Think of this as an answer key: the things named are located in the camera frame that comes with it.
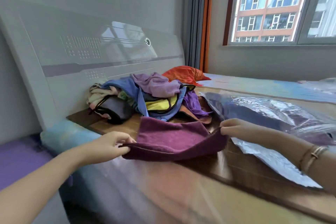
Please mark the person's left thumb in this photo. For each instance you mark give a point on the person's left thumb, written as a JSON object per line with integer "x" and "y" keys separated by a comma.
{"x": 125, "y": 150}

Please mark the brown wooden board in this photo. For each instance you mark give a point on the brown wooden board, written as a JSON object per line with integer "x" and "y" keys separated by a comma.
{"x": 236, "y": 163}

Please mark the clear crumpled plastic sheet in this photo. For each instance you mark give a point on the clear crumpled plastic sheet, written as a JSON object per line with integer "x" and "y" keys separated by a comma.
{"x": 275, "y": 126}

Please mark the violet cloth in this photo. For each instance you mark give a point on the violet cloth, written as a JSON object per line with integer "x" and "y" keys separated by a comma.
{"x": 194, "y": 104}

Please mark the grey cloth with black trim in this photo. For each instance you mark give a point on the grey cloth with black trim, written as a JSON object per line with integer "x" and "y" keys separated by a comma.
{"x": 115, "y": 111}

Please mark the white glossy headboard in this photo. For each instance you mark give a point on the white glossy headboard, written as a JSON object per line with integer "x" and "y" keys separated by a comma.
{"x": 86, "y": 61}

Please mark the yellow cloth with black trim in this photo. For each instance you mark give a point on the yellow cloth with black trim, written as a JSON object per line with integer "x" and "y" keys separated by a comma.
{"x": 160, "y": 105}

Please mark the purple mat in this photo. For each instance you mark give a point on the purple mat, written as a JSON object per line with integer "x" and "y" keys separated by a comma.
{"x": 18, "y": 160}

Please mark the brown cloth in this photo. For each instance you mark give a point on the brown cloth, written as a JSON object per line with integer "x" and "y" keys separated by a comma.
{"x": 195, "y": 116}

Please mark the blue cloth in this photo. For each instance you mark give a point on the blue cloth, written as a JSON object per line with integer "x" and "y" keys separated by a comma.
{"x": 131, "y": 92}

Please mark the lilac towel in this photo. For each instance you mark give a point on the lilac towel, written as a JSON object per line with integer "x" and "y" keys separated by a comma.
{"x": 157, "y": 84}

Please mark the orange curtain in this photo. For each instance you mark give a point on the orange curtain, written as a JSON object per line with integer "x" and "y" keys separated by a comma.
{"x": 206, "y": 20}

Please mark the person's right fingers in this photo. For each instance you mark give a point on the person's right fingers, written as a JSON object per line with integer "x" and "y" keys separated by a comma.
{"x": 227, "y": 128}

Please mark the plastic-wrapped mattress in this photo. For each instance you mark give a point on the plastic-wrapped mattress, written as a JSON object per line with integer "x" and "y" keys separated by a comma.
{"x": 162, "y": 187}

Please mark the orange red cloth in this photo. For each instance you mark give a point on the orange red cloth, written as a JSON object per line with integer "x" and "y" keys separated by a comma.
{"x": 185, "y": 74}

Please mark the orange apartment building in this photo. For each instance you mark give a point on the orange apartment building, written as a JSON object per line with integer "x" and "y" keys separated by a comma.
{"x": 267, "y": 6}

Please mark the grey curtain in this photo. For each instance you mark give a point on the grey curtain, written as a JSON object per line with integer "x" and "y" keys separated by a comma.
{"x": 193, "y": 16}

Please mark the person's right hand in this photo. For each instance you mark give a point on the person's right hand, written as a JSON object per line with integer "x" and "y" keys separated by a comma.
{"x": 240, "y": 129}

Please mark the person's right forearm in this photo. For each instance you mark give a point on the person's right forearm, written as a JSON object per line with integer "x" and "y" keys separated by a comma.
{"x": 299, "y": 155}

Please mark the person's left hand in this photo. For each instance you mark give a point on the person's left hand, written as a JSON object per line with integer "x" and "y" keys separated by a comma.
{"x": 105, "y": 145}

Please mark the dark purple towel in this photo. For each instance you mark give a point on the dark purple towel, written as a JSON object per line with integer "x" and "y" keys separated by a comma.
{"x": 173, "y": 139}

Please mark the window with grey frame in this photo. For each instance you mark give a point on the window with grey frame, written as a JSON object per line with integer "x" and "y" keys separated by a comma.
{"x": 280, "y": 7}

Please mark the person's left forearm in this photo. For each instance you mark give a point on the person's left forearm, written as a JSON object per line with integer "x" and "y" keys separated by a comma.
{"x": 39, "y": 187}

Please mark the cream and pink cloth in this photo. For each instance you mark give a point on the cream and pink cloth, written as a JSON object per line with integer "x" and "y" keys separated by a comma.
{"x": 98, "y": 94}

